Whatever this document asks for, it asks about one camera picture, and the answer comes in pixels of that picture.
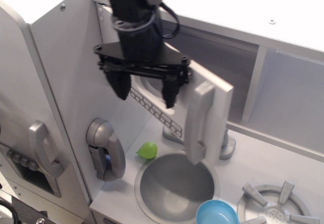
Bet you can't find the grey toy stove burner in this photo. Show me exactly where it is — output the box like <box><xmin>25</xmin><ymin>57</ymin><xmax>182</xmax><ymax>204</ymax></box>
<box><xmin>236</xmin><ymin>181</ymin><xmax>320</xmax><ymax>223</ymax></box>

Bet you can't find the round grey toy sink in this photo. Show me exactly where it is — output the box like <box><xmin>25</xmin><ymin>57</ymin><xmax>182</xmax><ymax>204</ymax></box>
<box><xmin>134</xmin><ymin>150</ymin><xmax>220</xmax><ymax>223</ymax></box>

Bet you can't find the blue plastic bowl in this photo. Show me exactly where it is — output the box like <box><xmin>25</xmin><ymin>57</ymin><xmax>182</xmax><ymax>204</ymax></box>
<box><xmin>195</xmin><ymin>200</ymin><xmax>239</xmax><ymax>224</ymax></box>

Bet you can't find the grey ice dispenser panel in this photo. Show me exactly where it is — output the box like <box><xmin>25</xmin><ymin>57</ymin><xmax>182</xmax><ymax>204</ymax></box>
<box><xmin>5</xmin><ymin>149</ymin><xmax>61</xmax><ymax>198</ymax></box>

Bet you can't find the black cable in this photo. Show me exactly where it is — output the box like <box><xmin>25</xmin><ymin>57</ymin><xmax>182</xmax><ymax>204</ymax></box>
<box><xmin>0</xmin><ymin>198</ymin><xmax>26</xmax><ymax>224</ymax></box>

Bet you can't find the grey toy telephone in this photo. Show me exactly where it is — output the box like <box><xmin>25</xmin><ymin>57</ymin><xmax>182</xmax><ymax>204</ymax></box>
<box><xmin>86</xmin><ymin>118</ymin><xmax>126</xmax><ymax>182</ymax></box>

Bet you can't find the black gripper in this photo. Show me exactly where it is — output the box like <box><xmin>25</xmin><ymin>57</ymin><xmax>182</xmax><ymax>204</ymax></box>
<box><xmin>93</xmin><ymin>29</ymin><xmax>191</xmax><ymax>109</ymax></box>

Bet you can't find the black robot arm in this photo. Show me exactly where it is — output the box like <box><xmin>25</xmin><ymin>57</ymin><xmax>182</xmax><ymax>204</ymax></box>
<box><xmin>94</xmin><ymin>0</ymin><xmax>191</xmax><ymax>108</ymax></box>

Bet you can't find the grey toy faucet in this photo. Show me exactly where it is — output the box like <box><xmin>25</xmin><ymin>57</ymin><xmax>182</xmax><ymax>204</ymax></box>
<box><xmin>163</xmin><ymin>126</ymin><xmax>236</xmax><ymax>160</ymax></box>

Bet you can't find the green toy pear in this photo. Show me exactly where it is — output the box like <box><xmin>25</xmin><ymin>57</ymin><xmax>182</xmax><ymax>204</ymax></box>
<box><xmin>136</xmin><ymin>142</ymin><xmax>158</xmax><ymax>159</ymax></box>

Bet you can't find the white toy kitchen cabinet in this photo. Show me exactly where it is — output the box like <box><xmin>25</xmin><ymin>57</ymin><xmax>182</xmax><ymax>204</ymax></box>
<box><xmin>1</xmin><ymin>0</ymin><xmax>323</xmax><ymax>223</ymax></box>

